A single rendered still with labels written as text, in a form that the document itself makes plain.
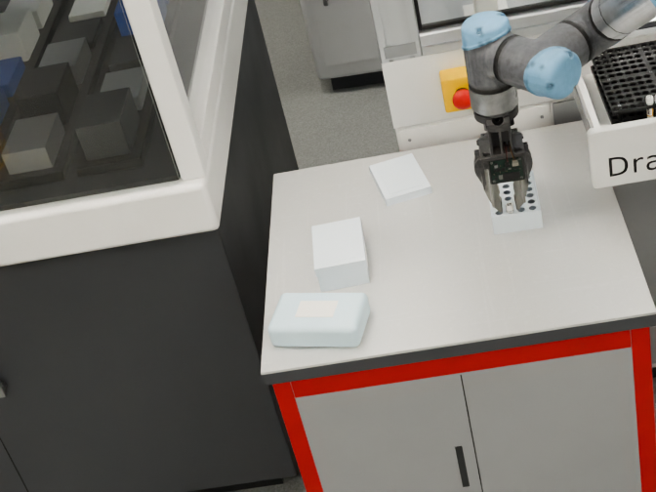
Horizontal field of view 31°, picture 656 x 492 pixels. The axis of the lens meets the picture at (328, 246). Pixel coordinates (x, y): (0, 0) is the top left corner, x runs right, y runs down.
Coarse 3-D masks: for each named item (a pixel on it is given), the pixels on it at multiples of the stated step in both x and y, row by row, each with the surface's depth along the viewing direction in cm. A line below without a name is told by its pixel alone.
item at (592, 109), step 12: (636, 36) 219; (648, 36) 218; (588, 72) 223; (588, 84) 220; (576, 96) 213; (588, 96) 206; (588, 108) 202; (600, 108) 212; (588, 120) 203; (600, 120) 209
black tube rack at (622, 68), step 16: (624, 48) 216; (640, 48) 214; (608, 64) 212; (624, 64) 216; (640, 64) 210; (608, 80) 207; (624, 80) 207; (640, 80) 205; (608, 96) 203; (624, 96) 202; (640, 96) 201; (608, 112) 204; (640, 112) 202
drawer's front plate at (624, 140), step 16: (592, 128) 191; (608, 128) 190; (624, 128) 189; (640, 128) 189; (592, 144) 191; (608, 144) 191; (624, 144) 191; (640, 144) 191; (592, 160) 193; (608, 160) 193; (640, 160) 193; (592, 176) 195; (608, 176) 195; (624, 176) 195; (640, 176) 195
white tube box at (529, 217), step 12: (528, 180) 206; (504, 192) 205; (528, 192) 203; (504, 204) 202; (528, 204) 201; (492, 216) 199; (504, 216) 199; (516, 216) 199; (528, 216) 199; (540, 216) 199; (504, 228) 201; (516, 228) 201; (528, 228) 200
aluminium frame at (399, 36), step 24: (384, 0) 212; (408, 0) 212; (576, 0) 214; (384, 24) 216; (408, 24) 216; (432, 24) 217; (456, 24) 216; (528, 24) 216; (552, 24) 215; (384, 48) 218; (408, 48) 218; (432, 48) 218; (456, 48) 218
